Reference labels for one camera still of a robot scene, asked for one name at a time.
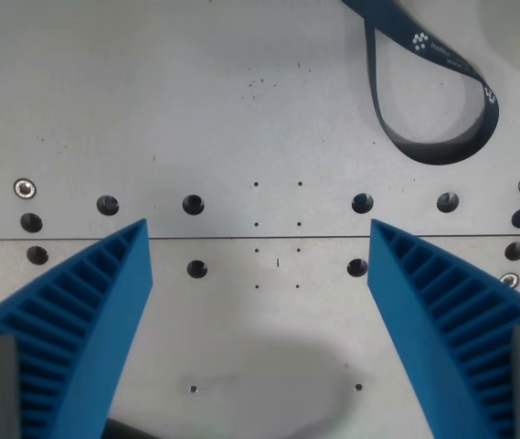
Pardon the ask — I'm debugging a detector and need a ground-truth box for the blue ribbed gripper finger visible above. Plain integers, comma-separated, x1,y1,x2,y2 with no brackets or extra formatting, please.
0,218,155,439
366,218,520,439

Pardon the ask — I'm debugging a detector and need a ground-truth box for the dark blue printed bag strap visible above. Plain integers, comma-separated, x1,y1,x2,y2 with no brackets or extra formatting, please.
340,0,501,166

